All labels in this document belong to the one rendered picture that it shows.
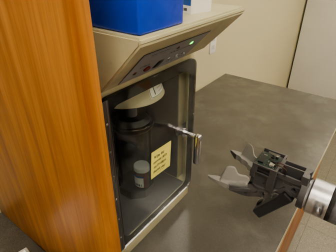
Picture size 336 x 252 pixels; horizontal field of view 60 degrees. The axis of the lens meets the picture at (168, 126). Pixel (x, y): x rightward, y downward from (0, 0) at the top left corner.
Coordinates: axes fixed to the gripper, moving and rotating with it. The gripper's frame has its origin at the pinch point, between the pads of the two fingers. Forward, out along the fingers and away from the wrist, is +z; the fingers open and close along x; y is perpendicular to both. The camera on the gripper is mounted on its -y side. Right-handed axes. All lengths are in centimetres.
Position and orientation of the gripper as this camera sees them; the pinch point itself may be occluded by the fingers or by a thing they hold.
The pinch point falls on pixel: (221, 165)
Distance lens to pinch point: 74.6
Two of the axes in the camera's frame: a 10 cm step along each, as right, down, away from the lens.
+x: -6.0, 4.1, -6.9
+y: 0.0, -8.6, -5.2
